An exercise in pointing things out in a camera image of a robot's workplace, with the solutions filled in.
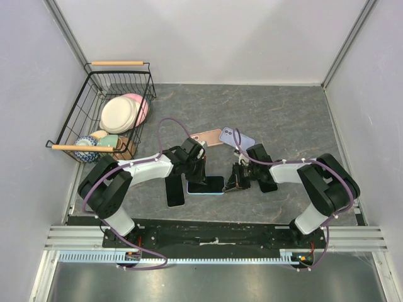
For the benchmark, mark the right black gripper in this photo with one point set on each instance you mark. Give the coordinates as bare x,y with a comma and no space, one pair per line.
236,181

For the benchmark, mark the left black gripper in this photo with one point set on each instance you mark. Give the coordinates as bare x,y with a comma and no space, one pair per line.
200,176

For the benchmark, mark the blue phone black screen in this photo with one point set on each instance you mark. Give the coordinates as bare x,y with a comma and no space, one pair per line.
211,185

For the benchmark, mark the purple phone case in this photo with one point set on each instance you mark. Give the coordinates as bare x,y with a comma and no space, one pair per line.
227,137

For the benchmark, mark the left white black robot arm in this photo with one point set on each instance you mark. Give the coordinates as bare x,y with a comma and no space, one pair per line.
105,187

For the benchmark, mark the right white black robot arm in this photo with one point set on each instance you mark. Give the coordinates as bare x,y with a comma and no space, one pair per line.
330,188

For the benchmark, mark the white phone black screen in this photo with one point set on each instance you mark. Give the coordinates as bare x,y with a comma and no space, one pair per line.
174,191

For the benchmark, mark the dark green phone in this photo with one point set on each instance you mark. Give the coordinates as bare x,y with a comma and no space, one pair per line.
267,187

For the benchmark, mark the pink phone case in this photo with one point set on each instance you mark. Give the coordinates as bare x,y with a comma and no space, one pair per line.
209,138

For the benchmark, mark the brown cup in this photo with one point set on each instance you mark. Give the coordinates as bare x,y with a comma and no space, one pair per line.
126,149

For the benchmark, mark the pink plate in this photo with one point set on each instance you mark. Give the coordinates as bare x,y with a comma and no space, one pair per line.
143,107

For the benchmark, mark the green cup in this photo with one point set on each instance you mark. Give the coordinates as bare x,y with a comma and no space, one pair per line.
108,141

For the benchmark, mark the cream plate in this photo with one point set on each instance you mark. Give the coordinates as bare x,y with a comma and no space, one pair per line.
119,115

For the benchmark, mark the cream small bowl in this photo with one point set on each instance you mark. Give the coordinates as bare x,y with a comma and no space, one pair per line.
99,134

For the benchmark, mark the blue patterned bowl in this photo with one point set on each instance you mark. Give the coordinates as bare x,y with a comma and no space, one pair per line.
84,156

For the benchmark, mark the grey cable duct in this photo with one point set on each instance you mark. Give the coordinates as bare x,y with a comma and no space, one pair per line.
123,258

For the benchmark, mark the black wire basket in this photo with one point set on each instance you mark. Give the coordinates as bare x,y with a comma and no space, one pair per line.
98,88

